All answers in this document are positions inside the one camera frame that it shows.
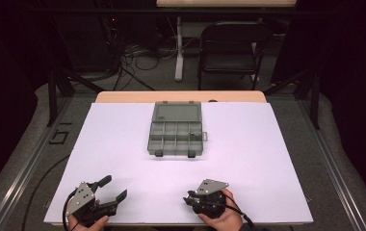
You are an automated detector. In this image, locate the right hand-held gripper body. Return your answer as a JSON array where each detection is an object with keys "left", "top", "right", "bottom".
[{"left": 190, "top": 178, "right": 230, "bottom": 220}]

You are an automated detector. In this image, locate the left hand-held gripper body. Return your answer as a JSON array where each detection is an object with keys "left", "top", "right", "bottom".
[{"left": 65, "top": 181, "right": 118, "bottom": 227}]

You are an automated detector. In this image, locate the grey transparent compartment box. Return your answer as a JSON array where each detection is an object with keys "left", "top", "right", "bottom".
[{"left": 146, "top": 100, "right": 208, "bottom": 158}]

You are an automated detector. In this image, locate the person's left hand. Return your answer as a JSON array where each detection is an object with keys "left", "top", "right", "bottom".
[{"left": 66, "top": 215, "right": 110, "bottom": 231}]

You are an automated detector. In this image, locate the person's right hand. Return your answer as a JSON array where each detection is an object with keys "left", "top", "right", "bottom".
[{"left": 197, "top": 188, "right": 244, "bottom": 231}]

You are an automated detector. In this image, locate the white sheet table cover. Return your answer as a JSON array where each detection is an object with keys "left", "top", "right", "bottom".
[{"left": 43, "top": 101, "right": 314, "bottom": 225}]

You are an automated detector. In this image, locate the black metal stand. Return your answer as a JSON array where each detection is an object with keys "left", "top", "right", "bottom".
[
  {"left": 262, "top": 66, "right": 321, "bottom": 131},
  {"left": 46, "top": 67, "right": 106, "bottom": 128}
]

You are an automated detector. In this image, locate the black folding chair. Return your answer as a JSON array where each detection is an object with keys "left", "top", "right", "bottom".
[{"left": 197, "top": 20, "right": 271, "bottom": 91}]

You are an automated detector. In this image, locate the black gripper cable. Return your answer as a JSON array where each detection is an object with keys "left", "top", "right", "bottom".
[
  {"left": 62, "top": 189, "right": 78, "bottom": 231},
  {"left": 224, "top": 194, "right": 256, "bottom": 229}
]

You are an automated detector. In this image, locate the black floor cable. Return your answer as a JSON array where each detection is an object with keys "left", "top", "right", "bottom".
[{"left": 21, "top": 155, "right": 71, "bottom": 231}]

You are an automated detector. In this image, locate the aluminium floor rail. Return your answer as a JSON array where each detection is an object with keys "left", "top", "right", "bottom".
[
  {"left": 296, "top": 95, "right": 366, "bottom": 231},
  {"left": 0, "top": 95, "right": 73, "bottom": 231}
]

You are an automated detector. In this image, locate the bundle of floor cables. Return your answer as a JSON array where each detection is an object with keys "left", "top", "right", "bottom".
[{"left": 107, "top": 18, "right": 175, "bottom": 91}]

